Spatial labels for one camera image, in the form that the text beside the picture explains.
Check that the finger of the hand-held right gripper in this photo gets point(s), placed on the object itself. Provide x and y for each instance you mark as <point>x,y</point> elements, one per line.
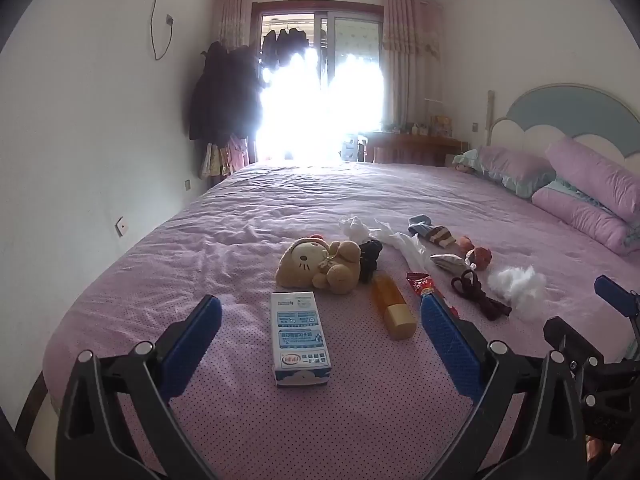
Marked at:
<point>612,292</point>
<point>567,335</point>

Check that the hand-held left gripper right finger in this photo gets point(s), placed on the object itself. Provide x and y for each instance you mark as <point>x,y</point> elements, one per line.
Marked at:
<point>450,345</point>

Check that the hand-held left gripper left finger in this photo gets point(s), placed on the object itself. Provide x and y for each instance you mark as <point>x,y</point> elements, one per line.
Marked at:
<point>192,345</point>

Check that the black hair scrunchie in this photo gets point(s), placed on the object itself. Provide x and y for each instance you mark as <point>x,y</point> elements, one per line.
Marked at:
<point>371,257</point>

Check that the brown cat plush toy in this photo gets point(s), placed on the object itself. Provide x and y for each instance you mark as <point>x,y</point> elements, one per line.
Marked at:
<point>310,262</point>

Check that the red snack wrapper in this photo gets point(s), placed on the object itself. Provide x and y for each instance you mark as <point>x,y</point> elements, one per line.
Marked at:
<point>420,285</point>

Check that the white cotton wad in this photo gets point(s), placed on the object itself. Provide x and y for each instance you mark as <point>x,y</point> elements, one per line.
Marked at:
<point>517,285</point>

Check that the orange bottle with gold cap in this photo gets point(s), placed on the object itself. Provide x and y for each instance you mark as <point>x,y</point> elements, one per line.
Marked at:
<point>390,300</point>

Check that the small grey pouch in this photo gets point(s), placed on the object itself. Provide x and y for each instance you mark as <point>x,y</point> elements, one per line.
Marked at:
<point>447,262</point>

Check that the purple pillow with green ruffle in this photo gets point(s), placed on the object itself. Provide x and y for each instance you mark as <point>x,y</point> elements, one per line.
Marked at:
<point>515,167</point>
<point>580,215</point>

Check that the small orange doll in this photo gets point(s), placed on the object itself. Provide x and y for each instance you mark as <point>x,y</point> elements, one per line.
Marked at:
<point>480,256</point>

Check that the white crumpled cloth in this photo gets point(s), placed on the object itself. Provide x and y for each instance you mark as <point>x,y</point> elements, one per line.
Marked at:
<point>407,247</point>

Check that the white and blue milk carton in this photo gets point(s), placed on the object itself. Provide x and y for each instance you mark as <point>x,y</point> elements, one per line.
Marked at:
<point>300,340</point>

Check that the striped sock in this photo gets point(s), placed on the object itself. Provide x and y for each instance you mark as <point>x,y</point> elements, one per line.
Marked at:
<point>435,235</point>

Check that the large purple pillow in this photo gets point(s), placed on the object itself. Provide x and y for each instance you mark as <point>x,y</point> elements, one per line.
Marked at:
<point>595,175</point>

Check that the bed with purple sheet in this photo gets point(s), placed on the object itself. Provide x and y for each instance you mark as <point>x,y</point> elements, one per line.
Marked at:
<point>240,220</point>

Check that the crumpled white tissue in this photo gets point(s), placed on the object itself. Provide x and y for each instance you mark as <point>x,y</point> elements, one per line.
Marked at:
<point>356,229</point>

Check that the small doll with hat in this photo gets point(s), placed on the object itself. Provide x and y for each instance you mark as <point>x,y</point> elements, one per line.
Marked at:
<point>462,162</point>

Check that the colourful hanging clothes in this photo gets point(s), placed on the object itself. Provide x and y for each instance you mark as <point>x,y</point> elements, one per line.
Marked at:
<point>225,157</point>

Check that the blue and white headboard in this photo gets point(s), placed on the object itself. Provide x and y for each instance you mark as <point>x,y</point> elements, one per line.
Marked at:
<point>550,110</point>

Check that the wooden desk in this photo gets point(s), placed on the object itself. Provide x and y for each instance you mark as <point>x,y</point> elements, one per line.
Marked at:
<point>410,145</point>

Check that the colourful box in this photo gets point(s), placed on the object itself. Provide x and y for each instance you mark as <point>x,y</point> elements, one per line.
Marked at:
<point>441,125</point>

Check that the blue and white box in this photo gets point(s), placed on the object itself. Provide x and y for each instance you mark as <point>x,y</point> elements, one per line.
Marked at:
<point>350,147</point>

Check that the dark hanging coats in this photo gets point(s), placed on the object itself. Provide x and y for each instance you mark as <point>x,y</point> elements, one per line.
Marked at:
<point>225,90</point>

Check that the pink curtain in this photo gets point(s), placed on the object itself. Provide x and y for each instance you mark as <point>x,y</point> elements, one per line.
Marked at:
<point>230,15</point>
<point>410,60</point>

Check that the wooden sliding balcony door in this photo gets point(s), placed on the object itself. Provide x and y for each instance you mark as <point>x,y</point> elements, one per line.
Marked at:
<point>320,9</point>

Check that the dark clothes on rail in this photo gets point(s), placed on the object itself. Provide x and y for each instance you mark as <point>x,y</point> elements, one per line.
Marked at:
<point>285,45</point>

